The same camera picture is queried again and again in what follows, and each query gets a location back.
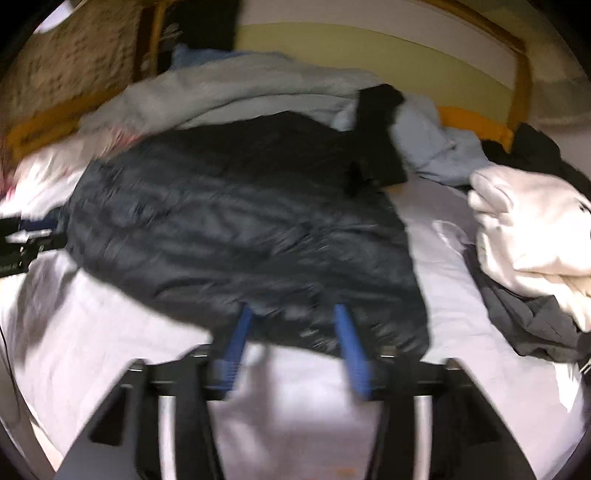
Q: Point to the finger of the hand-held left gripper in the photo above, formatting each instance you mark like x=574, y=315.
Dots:
x=18, y=256

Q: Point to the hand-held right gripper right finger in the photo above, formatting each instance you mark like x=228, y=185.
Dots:
x=353, y=346

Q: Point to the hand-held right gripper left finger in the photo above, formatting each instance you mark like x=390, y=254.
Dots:
x=238, y=341

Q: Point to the black puffer jacket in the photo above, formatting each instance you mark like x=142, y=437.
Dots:
x=231, y=221

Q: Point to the pink floral white pillow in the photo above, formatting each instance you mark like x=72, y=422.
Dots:
x=55, y=170

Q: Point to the grey printed bed sheet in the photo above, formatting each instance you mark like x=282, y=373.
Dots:
x=138, y=318

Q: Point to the dark grey garment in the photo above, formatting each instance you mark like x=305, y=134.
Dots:
x=531, y=318

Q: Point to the white garment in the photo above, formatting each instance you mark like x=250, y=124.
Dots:
x=531, y=221

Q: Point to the light blue quilt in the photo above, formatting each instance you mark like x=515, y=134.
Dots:
x=231, y=87

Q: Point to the orange cloth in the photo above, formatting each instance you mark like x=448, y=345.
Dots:
x=475, y=122

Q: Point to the black hanging garment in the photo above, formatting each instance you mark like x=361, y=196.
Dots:
x=203, y=23

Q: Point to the wooden bed frame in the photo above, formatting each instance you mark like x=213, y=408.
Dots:
x=46, y=120

